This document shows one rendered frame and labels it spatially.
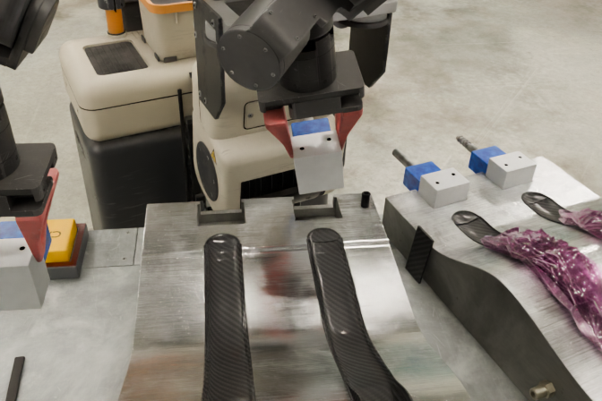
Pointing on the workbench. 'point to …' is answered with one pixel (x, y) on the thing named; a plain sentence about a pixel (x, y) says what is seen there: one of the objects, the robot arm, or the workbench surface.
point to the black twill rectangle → (419, 254)
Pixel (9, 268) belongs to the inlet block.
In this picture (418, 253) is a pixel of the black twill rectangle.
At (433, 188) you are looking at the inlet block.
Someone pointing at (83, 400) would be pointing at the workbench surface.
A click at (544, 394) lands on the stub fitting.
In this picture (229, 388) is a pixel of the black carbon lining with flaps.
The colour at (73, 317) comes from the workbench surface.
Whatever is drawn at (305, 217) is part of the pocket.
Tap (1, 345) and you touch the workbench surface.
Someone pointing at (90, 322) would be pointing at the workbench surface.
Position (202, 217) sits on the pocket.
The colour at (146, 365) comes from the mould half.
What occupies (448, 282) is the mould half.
